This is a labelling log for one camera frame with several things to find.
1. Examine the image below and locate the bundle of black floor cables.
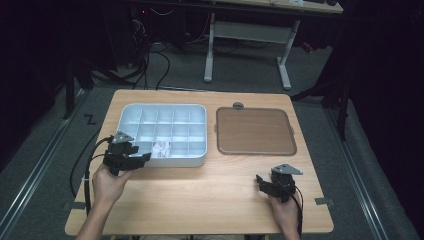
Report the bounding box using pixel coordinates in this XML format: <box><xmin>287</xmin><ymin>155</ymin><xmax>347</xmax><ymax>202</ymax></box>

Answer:
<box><xmin>89</xmin><ymin>42</ymin><xmax>172</xmax><ymax>91</ymax></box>

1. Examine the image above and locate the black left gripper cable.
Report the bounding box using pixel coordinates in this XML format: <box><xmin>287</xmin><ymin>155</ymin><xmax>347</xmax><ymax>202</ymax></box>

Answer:
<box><xmin>83</xmin><ymin>134</ymin><xmax>115</xmax><ymax>217</ymax></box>

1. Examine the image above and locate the person's left hand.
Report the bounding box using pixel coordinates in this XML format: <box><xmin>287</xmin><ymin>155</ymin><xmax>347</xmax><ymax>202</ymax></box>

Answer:
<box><xmin>91</xmin><ymin>162</ymin><xmax>135</xmax><ymax>210</ymax></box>

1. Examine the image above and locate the brown square lid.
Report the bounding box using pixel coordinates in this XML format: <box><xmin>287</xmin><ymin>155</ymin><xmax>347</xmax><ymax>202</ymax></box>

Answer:
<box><xmin>214</xmin><ymin>106</ymin><xmax>298</xmax><ymax>157</ymax></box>

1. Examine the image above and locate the grey tape strip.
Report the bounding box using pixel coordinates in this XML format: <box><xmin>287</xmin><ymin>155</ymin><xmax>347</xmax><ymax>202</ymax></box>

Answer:
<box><xmin>62</xmin><ymin>201</ymin><xmax>88</xmax><ymax>212</ymax></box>
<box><xmin>314</xmin><ymin>197</ymin><xmax>335</xmax><ymax>207</ymax></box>

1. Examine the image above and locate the metal floor rail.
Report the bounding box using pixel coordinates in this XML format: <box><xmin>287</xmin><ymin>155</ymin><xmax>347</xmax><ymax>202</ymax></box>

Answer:
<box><xmin>323</xmin><ymin>107</ymin><xmax>390</xmax><ymax>240</ymax></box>
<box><xmin>0</xmin><ymin>89</ymin><xmax>88</xmax><ymax>235</ymax></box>

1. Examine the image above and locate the desk with white legs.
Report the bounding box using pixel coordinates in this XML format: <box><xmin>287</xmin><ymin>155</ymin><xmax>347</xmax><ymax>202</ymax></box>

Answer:
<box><xmin>202</xmin><ymin>0</ymin><xmax>345</xmax><ymax>91</ymax></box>

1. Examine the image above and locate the white sock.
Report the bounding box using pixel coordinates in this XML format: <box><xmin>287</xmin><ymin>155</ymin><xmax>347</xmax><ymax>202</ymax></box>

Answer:
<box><xmin>151</xmin><ymin>140</ymin><xmax>172</xmax><ymax>159</ymax></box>

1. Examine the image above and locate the white divided storage box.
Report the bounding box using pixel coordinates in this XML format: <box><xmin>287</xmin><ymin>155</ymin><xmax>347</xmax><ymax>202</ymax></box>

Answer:
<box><xmin>114</xmin><ymin>103</ymin><xmax>209</xmax><ymax>169</ymax></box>

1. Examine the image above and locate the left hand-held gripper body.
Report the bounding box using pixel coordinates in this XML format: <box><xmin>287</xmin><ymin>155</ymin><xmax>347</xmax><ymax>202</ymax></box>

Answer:
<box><xmin>102</xmin><ymin>130</ymin><xmax>140</xmax><ymax>177</ymax></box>

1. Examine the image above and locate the person's right hand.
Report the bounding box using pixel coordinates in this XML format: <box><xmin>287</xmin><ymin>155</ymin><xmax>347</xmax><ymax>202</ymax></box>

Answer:
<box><xmin>267</xmin><ymin>193</ymin><xmax>304</xmax><ymax>234</ymax></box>

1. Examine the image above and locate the black floor cable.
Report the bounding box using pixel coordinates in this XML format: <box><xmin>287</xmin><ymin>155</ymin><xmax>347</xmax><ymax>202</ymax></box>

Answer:
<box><xmin>69</xmin><ymin>128</ymin><xmax>102</xmax><ymax>198</ymax></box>

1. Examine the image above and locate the small red object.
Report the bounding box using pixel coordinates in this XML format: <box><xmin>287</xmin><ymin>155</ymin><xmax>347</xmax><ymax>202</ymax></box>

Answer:
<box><xmin>300</xmin><ymin>41</ymin><xmax>315</xmax><ymax>55</ymax></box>

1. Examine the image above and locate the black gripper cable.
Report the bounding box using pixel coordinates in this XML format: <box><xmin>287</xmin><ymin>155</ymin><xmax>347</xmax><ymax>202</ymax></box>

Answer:
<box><xmin>83</xmin><ymin>134</ymin><xmax>115</xmax><ymax>217</ymax></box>
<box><xmin>290</xmin><ymin>185</ymin><xmax>305</xmax><ymax>238</ymax></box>

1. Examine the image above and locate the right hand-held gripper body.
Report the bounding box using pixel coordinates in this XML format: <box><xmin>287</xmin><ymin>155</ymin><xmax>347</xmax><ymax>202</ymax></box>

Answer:
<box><xmin>265</xmin><ymin>162</ymin><xmax>304</xmax><ymax>204</ymax></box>

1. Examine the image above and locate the black metal stand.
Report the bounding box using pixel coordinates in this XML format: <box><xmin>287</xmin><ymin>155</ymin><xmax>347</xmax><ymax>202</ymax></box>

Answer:
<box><xmin>62</xmin><ymin>59</ymin><xmax>95</xmax><ymax>120</ymax></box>
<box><xmin>290</xmin><ymin>74</ymin><xmax>352</xmax><ymax>141</ymax></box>

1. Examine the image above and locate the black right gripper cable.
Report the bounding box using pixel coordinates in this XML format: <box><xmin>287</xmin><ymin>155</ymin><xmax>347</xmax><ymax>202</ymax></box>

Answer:
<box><xmin>290</xmin><ymin>185</ymin><xmax>305</xmax><ymax>238</ymax></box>

